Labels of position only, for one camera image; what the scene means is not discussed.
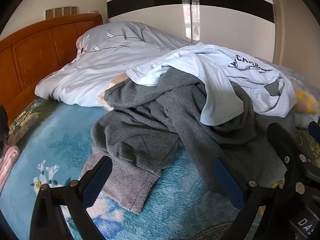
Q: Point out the white and black wardrobe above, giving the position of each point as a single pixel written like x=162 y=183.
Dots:
x=150 y=7

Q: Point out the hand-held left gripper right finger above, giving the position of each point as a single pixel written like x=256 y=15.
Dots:
x=230 y=185

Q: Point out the grey-blue floral duvet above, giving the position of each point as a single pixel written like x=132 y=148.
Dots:
x=112 y=62

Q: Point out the white wall socket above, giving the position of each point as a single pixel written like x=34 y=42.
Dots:
x=93 y=11

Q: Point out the wooden bed headboard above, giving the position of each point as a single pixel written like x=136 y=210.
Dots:
x=32 y=55

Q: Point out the beige wall switch panel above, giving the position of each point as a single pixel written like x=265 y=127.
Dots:
x=61 y=12

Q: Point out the light blue printed t-shirt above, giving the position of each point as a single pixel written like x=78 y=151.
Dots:
x=190 y=62

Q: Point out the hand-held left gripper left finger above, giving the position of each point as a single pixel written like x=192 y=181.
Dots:
x=96 y=185

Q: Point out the blue floral fleece blanket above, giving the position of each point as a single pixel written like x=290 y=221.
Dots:
x=50 y=140

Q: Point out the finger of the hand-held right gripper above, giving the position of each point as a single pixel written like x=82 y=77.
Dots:
x=280 y=140
x=314 y=129

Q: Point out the folded pink garment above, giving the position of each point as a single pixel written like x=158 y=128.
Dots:
x=8 y=160

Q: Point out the folded black garment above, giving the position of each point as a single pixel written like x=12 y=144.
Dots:
x=3 y=122

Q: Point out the grey sweatshirt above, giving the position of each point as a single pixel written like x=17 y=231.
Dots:
x=140 y=130

